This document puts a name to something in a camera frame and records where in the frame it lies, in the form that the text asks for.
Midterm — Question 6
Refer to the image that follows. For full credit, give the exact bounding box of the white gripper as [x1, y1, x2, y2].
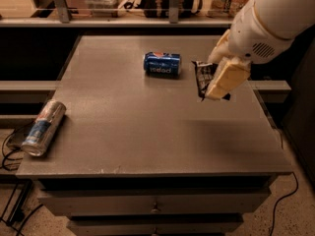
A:
[205, 0, 293, 100]

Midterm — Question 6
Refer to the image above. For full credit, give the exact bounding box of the black rxbar chocolate wrapper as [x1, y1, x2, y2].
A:
[193, 61, 221, 100]

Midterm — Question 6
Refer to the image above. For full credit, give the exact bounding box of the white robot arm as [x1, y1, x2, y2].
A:
[205, 0, 315, 99]

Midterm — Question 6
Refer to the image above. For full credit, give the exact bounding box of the blue pepsi can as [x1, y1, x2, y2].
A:
[143, 52, 181, 76]

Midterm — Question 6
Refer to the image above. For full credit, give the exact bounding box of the silver red bull can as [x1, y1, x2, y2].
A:
[21, 99, 66, 156]

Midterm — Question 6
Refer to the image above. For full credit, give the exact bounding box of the grey drawer cabinet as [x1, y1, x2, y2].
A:
[18, 36, 290, 236]

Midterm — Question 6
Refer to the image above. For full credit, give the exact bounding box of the round metal drawer knob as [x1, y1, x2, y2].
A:
[151, 204, 160, 213]

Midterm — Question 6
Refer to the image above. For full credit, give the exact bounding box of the black cable right floor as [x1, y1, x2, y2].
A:
[267, 170, 299, 236]

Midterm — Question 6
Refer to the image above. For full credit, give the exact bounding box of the black cables left floor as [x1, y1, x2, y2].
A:
[0, 125, 43, 236]

